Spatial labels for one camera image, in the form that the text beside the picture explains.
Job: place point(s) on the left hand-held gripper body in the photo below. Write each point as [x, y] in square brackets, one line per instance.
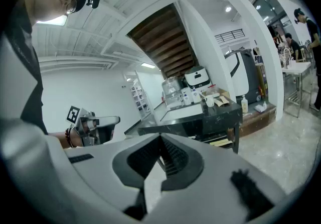
[84, 117]

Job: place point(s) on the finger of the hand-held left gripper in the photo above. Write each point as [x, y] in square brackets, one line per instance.
[106, 126]

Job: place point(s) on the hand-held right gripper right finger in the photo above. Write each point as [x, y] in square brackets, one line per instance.
[215, 167]

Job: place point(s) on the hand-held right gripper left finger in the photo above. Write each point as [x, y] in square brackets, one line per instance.
[100, 167]

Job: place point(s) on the white cup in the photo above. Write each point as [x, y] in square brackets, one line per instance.
[210, 102]

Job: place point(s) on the person's left forearm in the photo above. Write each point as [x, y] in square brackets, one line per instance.
[59, 139]

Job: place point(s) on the storage shelf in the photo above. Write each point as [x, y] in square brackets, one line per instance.
[140, 100]

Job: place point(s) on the black marble vanity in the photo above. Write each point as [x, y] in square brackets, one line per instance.
[220, 117]

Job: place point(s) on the white sink basin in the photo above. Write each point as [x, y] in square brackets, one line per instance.
[183, 112]

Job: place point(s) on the wooden platform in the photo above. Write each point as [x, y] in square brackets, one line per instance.
[258, 118]

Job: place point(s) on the cream tube left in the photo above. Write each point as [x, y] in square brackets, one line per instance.
[218, 102]

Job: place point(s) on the cream tube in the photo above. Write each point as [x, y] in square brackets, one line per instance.
[218, 102]
[225, 100]

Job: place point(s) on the cream tube right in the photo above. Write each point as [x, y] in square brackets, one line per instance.
[225, 100]

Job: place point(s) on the yellow pump bottle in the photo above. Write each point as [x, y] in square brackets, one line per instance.
[244, 105]

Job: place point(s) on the long ceiling light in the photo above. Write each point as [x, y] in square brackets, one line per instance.
[148, 65]

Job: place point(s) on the wipes pack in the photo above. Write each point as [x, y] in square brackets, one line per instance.
[259, 108]

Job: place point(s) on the white soap bottle blue pump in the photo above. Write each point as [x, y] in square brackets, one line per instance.
[196, 96]
[187, 97]

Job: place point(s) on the cardboard box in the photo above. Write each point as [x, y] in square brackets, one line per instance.
[222, 92]

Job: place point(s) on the clear jug red cap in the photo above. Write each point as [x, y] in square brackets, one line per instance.
[212, 89]

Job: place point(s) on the small white bottle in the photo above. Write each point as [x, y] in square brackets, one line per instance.
[264, 106]

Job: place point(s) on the white rounded appliance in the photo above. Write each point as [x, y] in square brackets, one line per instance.
[198, 80]

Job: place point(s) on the large white floor machine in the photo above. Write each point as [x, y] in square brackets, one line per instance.
[240, 74]

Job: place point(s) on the ceiling light panel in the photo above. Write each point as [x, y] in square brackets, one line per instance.
[54, 20]

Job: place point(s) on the wooden staircase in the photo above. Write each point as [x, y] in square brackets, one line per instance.
[165, 39]

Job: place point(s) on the round ceiling light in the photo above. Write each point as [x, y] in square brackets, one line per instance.
[228, 9]

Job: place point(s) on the white table metal frame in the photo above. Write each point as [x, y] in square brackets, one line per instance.
[296, 67]

